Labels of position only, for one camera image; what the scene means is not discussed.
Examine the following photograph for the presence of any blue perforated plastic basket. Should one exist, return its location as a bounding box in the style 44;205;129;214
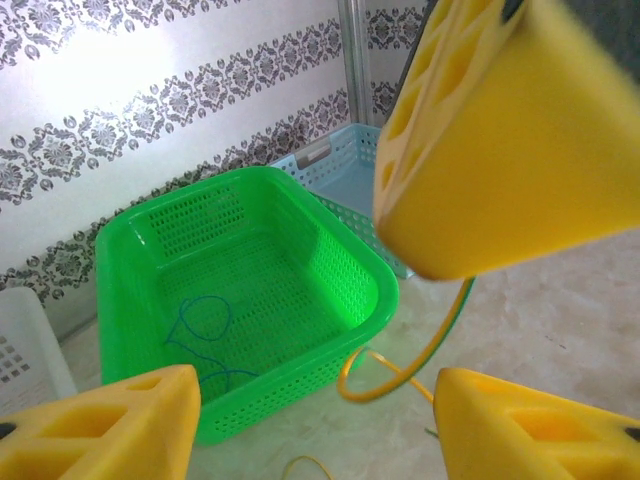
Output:
269;123;416;281

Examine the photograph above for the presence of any green perforated plastic basket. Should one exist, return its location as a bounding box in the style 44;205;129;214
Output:
94;166;401;447

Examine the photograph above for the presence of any thin yellow-green cable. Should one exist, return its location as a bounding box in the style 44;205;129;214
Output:
283;453;332;480
337;277;477;405

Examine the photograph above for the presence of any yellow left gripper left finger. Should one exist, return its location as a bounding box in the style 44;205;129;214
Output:
0;363;202;480

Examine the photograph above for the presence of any white perforated plastic basket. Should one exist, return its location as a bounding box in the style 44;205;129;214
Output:
0;286;77;419

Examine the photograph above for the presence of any aluminium frame post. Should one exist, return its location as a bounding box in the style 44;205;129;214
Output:
338;0;375;126

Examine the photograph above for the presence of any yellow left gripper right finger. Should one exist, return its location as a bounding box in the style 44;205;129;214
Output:
433;367;640;480

